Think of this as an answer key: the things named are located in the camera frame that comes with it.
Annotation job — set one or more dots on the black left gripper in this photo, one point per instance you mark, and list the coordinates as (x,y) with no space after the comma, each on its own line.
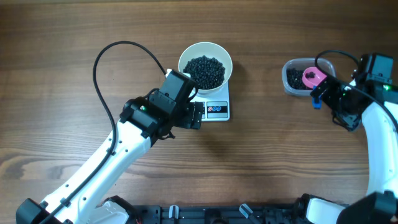
(195,115)

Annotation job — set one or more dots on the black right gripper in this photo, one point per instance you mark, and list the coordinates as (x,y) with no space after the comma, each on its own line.
(323,91)

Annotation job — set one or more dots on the pink scoop blue handle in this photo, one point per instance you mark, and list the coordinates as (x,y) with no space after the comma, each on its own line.
(313,83)

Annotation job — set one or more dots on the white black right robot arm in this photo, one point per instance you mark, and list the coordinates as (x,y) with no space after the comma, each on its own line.
(371,100)

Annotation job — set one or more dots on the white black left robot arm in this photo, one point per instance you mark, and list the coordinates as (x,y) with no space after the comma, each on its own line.
(143,121)

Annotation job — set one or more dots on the black beans in scoop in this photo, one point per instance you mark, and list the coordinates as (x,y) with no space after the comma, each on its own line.
(310,75)

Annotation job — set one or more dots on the white digital kitchen scale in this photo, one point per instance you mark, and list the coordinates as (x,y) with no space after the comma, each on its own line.
(215,103)

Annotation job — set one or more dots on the black beans in bowl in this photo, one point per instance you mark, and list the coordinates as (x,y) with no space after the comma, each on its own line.
(207,72)

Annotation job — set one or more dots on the white bowl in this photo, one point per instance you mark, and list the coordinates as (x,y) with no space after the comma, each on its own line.
(210,50)

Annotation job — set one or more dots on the clear plastic container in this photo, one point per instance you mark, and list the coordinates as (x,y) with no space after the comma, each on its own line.
(299,64)

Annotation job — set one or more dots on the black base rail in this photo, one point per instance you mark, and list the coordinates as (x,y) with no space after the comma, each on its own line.
(242,214)

